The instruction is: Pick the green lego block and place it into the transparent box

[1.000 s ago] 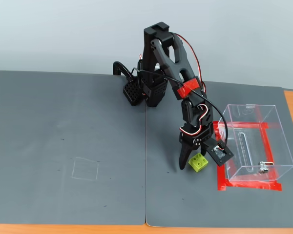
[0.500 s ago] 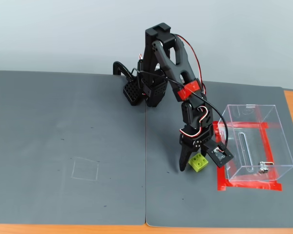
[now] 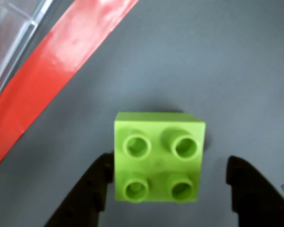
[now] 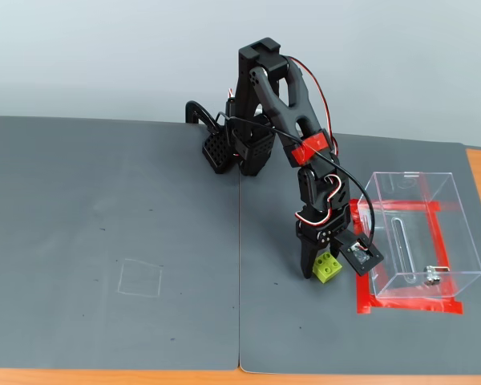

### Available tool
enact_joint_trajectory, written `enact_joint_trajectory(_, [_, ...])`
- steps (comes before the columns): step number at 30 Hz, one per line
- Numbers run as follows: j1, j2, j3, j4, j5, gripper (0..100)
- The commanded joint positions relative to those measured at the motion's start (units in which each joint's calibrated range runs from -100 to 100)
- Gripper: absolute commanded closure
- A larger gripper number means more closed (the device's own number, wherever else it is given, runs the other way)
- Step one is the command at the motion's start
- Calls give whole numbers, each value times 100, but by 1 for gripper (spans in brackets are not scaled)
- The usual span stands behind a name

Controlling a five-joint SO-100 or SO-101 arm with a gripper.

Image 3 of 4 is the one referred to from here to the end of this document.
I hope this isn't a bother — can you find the green lego block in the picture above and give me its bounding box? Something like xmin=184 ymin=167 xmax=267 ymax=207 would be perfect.
xmin=113 ymin=111 xmax=206 ymax=204

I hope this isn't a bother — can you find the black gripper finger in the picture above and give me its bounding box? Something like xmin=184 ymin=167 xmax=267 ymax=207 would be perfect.
xmin=226 ymin=155 xmax=284 ymax=227
xmin=44 ymin=153 xmax=115 ymax=227

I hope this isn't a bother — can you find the red floor tape strip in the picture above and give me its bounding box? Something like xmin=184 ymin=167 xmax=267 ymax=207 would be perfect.
xmin=0 ymin=0 xmax=139 ymax=175

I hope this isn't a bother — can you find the transparent acrylic box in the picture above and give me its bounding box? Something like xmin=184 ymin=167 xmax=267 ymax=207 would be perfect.
xmin=0 ymin=0 xmax=54 ymax=107

